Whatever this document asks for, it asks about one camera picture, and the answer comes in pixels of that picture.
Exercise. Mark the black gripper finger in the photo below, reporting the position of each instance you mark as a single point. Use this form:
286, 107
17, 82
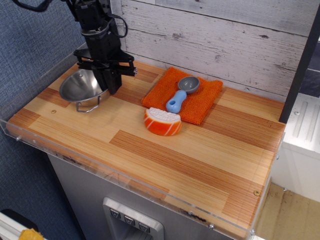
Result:
99, 76
113, 80

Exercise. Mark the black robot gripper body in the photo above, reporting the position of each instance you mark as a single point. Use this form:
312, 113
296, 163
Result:
103, 53

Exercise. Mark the stainless steel colander bowl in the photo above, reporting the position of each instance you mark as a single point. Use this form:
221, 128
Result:
83, 89

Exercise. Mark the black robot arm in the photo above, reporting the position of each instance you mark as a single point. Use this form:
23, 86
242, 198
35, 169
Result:
95, 17

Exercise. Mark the orange salmon sushi toy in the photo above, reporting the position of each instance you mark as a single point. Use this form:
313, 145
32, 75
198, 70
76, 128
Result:
161, 122

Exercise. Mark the blue grey ice cream scoop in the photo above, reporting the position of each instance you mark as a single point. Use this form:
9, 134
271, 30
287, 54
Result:
186, 86

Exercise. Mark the orange knitted cloth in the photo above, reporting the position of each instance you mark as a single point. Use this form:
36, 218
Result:
195, 107

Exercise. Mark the clear acrylic table guard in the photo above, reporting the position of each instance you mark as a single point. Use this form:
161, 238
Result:
214, 171

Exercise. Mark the grey cabinet front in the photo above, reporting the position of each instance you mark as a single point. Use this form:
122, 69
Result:
86, 191

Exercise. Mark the silver dispenser button panel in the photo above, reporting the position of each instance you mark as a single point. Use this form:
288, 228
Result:
126, 223

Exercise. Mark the black and yellow object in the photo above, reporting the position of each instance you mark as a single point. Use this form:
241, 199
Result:
14, 226

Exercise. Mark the white grooved side unit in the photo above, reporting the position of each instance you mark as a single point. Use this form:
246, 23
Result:
297, 164

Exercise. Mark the dark grey right post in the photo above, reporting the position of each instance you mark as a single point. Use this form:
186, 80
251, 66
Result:
304, 62

